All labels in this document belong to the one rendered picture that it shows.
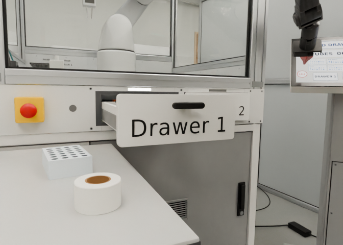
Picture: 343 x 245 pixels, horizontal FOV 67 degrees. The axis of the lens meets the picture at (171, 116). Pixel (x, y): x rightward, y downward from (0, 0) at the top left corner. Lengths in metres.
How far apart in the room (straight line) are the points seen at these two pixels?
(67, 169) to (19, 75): 0.39
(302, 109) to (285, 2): 0.93
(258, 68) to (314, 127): 1.24
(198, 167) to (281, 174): 1.57
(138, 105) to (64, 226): 0.27
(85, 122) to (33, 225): 0.51
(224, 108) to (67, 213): 0.41
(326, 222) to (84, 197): 1.29
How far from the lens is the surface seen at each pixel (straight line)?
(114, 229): 0.37
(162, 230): 0.36
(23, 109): 0.79
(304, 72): 1.31
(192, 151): 1.02
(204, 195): 1.11
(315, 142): 2.32
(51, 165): 0.56
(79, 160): 0.57
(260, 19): 1.18
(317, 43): 1.21
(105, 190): 0.39
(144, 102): 0.55
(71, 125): 0.87
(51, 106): 0.86
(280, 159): 2.52
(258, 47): 1.16
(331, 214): 1.50
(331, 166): 1.43
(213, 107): 0.62
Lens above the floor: 0.94
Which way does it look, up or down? 6 degrees down
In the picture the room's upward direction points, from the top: 1 degrees clockwise
